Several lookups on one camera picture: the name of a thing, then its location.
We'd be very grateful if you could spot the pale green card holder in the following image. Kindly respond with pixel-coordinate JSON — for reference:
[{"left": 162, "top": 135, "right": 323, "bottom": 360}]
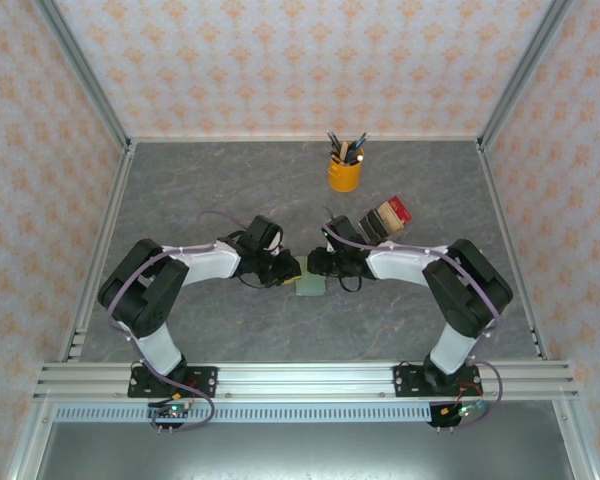
[{"left": 293, "top": 255, "right": 330, "bottom": 297}]

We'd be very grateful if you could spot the wooden card box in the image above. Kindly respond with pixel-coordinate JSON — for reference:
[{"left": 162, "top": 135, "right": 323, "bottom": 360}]
[{"left": 358, "top": 195, "right": 413, "bottom": 246}]

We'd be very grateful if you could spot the red card pack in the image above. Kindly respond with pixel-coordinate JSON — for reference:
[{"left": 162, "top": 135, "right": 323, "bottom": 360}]
[{"left": 387, "top": 195, "right": 413, "bottom": 224}]

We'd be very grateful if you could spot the yellow pen cup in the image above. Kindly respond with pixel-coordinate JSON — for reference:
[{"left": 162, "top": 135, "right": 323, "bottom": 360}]
[{"left": 327, "top": 147, "right": 365, "bottom": 193}]

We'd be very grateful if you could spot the grey metal panel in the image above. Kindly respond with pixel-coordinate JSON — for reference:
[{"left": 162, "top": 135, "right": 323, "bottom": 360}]
[{"left": 34, "top": 422, "right": 571, "bottom": 480}]

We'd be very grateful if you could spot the long aluminium mounting rail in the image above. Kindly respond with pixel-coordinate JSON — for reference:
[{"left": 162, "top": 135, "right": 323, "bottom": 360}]
[{"left": 32, "top": 362, "right": 579, "bottom": 401}]

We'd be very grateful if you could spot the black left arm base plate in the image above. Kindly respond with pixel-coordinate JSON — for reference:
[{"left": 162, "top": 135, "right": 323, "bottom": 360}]
[{"left": 127, "top": 366, "right": 220, "bottom": 400}]

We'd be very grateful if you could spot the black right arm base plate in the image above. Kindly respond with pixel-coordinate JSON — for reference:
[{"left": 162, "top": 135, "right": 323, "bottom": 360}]
[{"left": 392, "top": 364, "right": 483, "bottom": 400}]

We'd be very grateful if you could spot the aluminium rear rail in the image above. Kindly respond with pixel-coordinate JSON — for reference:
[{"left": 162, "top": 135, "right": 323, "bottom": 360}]
[{"left": 129, "top": 134, "right": 481, "bottom": 145}]

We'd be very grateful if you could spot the slotted grey cable duct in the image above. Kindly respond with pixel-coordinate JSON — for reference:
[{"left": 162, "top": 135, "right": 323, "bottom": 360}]
[{"left": 54, "top": 403, "right": 434, "bottom": 425}]

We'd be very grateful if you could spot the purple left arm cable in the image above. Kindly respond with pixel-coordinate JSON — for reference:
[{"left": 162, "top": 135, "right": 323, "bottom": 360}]
[{"left": 104, "top": 209, "right": 254, "bottom": 434}]

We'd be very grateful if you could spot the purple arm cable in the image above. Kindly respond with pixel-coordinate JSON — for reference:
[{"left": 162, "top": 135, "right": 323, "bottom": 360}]
[
  {"left": 321, "top": 206, "right": 506, "bottom": 432},
  {"left": 104, "top": 209, "right": 254, "bottom": 434}
]

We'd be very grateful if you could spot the aluminium side rail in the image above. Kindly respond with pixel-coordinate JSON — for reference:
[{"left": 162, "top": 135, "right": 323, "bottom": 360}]
[
  {"left": 476, "top": 139, "right": 551, "bottom": 362},
  {"left": 59, "top": 141, "right": 137, "bottom": 362}
]

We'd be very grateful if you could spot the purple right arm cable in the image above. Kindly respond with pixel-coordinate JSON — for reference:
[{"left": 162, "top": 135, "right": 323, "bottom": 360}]
[{"left": 321, "top": 206, "right": 506, "bottom": 432}]

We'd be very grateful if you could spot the aluminium upright frame post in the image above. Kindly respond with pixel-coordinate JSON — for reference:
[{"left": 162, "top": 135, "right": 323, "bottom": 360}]
[
  {"left": 33, "top": 0, "right": 134, "bottom": 154},
  {"left": 479, "top": 0, "right": 575, "bottom": 151}
]

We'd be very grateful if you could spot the aluminium frame leg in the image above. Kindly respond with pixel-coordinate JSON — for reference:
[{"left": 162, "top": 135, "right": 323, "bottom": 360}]
[
  {"left": 553, "top": 399, "right": 595, "bottom": 480},
  {"left": 7, "top": 399, "right": 56, "bottom": 480}
]

